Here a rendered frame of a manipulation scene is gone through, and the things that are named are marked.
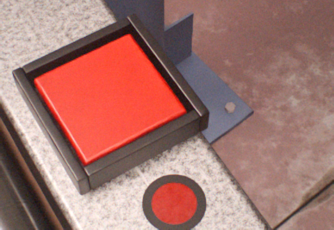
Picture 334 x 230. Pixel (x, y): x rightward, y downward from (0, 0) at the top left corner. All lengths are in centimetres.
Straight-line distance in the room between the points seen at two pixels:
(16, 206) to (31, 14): 12
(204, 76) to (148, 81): 112
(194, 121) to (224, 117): 108
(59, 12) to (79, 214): 13
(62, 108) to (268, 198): 103
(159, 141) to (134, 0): 75
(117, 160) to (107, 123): 2
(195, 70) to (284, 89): 19
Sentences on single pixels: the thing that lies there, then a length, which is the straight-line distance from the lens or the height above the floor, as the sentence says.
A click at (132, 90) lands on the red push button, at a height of 93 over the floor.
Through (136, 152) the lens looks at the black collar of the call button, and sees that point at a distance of 35.
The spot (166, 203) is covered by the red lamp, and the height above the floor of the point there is 92.
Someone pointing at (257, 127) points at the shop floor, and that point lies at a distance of 144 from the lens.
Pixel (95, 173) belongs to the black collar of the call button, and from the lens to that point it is 34.
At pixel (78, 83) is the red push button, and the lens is 37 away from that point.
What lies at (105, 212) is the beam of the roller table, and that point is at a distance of 35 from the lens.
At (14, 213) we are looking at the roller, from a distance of 36.
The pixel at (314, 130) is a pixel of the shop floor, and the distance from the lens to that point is 146.
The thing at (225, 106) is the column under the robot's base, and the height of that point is 1.
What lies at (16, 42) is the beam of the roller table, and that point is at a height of 91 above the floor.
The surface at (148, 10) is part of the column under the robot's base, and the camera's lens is 113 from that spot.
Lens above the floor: 124
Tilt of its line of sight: 58 degrees down
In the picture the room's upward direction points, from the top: straight up
